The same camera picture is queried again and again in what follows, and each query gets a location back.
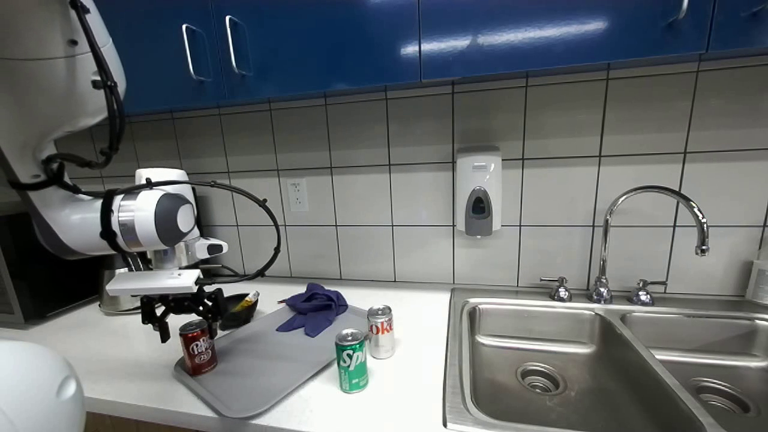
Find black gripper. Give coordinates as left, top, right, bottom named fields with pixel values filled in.
left=139, top=289, right=228, bottom=345

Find red Dr Pepper can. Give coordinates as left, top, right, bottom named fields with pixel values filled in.
left=179, top=318, right=219, bottom=380

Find green Sprite can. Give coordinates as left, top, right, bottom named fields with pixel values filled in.
left=333, top=326, right=372, bottom=396

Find silver Diet Coke can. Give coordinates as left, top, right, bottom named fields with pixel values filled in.
left=366, top=303, right=396, bottom=363

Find grey plastic tray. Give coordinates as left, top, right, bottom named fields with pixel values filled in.
left=174, top=306, right=375, bottom=423

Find black bowl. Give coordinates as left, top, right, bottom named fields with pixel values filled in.
left=217, top=291, right=261, bottom=332

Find yellow item in bowl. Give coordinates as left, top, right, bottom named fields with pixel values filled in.
left=228, top=291, right=261, bottom=318

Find stainless steel carafe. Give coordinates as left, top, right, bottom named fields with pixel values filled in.
left=98, top=289, right=145, bottom=314

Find wooden lower cabinet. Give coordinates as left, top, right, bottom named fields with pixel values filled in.
left=83, top=408, right=211, bottom=432

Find blue cloth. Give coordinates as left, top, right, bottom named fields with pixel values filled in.
left=273, top=281, right=350, bottom=339

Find black microwave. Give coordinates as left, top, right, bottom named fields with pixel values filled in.
left=0, top=211, right=105, bottom=329

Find stainless steel double sink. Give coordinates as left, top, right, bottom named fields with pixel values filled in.
left=443, top=287, right=768, bottom=432

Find blue upper cabinets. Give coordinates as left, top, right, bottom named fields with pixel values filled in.
left=92, top=0, right=768, bottom=131

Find chrome gooseneck faucet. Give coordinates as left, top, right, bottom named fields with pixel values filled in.
left=590, top=185, right=714, bottom=306

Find translucent soap bottle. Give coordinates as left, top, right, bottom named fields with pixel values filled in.
left=745, top=237, right=768, bottom=307

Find white wall outlet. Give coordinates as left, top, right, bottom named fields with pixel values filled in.
left=284, top=175, right=312, bottom=216

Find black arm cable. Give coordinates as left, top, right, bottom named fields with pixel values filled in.
left=11, top=0, right=285, bottom=284

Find metal cabinet handle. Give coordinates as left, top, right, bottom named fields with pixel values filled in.
left=224, top=12, right=253, bottom=79
left=181, top=21, right=211, bottom=84

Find white wall soap dispenser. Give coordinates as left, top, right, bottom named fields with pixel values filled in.
left=453, top=150, right=505, bottom=237

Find chrome faucet handle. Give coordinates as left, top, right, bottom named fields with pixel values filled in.
left=626, top=276, right=669, bottom=307
left=537, top=273, right=575, bottom=306

